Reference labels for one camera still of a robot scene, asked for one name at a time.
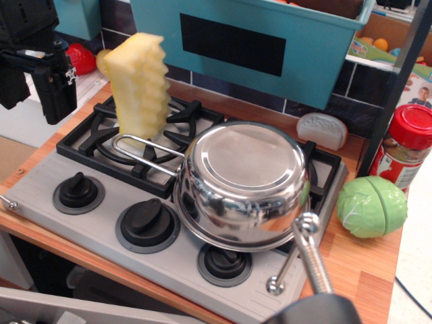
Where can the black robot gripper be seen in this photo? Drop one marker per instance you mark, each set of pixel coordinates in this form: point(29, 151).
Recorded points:
point(30, 25)

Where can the yellow wavy sponge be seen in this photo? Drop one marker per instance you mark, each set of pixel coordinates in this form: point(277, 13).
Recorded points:
point(137, 74)

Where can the upside-down steel pot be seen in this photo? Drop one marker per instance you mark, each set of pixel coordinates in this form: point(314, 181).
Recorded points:
point(240, 186)

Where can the red toy strawberry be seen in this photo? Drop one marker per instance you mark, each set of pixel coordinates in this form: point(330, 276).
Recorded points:
point(82, 59)

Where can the yellow toy fruit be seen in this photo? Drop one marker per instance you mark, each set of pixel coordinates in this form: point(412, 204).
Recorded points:
point(100, 63)

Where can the small teal bin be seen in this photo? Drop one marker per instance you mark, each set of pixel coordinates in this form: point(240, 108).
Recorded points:
point(79, 18)

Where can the left black stove knob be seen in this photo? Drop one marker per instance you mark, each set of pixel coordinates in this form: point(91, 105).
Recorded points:
point(78, 195)

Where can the black stove knob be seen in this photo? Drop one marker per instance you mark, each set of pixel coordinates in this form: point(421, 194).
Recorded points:
point(224, 268)
point(147, 227)
point(78, 195)

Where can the chrome rod left edge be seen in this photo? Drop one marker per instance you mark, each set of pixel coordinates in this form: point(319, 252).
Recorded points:
point(10, 205)

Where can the black burner grate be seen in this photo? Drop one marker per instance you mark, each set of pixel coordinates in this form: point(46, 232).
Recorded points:
point(90, 143)

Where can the grey toy stove top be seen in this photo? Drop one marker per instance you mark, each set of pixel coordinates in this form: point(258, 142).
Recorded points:
point(174, 268)

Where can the middle black stove knob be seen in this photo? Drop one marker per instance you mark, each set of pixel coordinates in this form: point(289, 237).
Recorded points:
point(147, 227)

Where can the right black stove knob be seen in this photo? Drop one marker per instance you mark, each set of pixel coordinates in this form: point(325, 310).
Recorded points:
point(224, 268)

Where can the large teal plastic bin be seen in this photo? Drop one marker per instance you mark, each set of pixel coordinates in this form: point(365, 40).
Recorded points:
point(282, 49)

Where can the white toy bread slice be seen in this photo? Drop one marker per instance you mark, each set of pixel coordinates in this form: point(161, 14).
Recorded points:
point(324, 130)

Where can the cardboard box of toys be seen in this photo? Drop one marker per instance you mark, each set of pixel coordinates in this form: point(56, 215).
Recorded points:
point(380, 40)

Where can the green toy cabbage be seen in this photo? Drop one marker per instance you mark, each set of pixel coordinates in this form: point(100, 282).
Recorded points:
point(371, 207)

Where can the black clamp base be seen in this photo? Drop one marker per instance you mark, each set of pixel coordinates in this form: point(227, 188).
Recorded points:
point(319, 308)

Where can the red-lidded spice jar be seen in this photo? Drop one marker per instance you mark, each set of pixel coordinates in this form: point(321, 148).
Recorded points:
point(405, 146)

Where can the toy packaging box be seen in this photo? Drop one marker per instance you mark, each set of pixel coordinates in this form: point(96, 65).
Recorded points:
point(418, 87)

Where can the dark metal frame post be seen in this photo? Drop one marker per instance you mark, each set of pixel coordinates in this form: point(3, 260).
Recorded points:
point(414, 41)

